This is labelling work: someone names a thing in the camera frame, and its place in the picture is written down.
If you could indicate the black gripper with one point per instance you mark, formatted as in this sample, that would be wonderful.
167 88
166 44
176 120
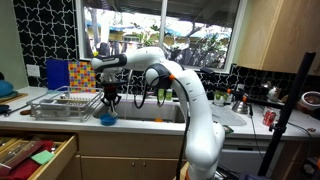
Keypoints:
110 89

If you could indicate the white cloth piece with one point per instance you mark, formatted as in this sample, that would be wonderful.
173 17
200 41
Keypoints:
115 111

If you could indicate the blue plastic bowl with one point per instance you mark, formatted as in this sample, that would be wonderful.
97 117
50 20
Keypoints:
108 120

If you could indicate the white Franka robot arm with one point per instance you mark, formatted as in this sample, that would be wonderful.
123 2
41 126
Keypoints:
196 110

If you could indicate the open wooden drawer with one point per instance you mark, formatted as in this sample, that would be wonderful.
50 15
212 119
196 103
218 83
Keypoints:
60 156

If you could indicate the green sponge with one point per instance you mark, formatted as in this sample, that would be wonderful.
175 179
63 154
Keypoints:
42 157

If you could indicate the red cloth drawer liner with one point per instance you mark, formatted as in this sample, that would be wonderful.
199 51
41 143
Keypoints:
23 168

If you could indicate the white bowl with dark contents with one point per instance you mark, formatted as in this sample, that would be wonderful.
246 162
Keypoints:
310 100

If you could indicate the colourful checkered cutting board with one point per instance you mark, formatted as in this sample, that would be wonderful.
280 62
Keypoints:
81 76

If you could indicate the stainless steel sink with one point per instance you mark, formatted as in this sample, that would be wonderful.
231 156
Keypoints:
150 113

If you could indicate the tall green soap bottle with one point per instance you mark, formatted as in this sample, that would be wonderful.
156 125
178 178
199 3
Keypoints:
161 95

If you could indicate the orange object in sink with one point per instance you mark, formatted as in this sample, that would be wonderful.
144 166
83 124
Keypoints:
158 120

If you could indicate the short green soap bottle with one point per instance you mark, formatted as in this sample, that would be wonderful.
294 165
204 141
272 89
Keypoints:
169 95

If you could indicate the blue cutting board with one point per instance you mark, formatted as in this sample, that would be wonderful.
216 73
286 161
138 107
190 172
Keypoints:
57 74

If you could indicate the round metal cabinet knob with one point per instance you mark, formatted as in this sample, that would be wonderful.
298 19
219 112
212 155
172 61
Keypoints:
133 164
143 164

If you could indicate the white framed window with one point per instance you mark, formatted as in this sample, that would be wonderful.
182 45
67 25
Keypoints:
133 23

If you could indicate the wooden board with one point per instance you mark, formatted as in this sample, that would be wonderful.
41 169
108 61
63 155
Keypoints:
15 98

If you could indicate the dark cutlery tray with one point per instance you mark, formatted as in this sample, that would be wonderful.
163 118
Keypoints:
20 155

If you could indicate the teal kettle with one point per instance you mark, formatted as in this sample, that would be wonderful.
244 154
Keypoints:
5 88

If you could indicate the black pan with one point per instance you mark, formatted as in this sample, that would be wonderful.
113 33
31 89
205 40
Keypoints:
4 108

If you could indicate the white cup with green plant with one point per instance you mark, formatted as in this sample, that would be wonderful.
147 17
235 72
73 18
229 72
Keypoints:
220 98

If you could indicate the silver metal kettle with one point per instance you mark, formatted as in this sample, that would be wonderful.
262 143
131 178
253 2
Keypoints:
240 107

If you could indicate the white dishwasher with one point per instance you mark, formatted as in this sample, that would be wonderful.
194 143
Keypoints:
240 156

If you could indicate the black boom rod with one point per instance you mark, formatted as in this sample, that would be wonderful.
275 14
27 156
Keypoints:
256 100

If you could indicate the red soda can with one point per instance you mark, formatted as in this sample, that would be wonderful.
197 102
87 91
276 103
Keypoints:
269 117

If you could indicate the small animal figurine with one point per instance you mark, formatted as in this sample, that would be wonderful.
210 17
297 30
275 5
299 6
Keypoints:
272 92

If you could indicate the black stand pole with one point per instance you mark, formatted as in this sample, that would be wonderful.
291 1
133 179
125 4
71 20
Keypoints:
290 100

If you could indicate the white wall outlet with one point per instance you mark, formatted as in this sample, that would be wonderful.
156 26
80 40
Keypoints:
33 70

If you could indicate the wooden wall cabinet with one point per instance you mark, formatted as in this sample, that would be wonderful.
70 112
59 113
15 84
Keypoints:
283 33

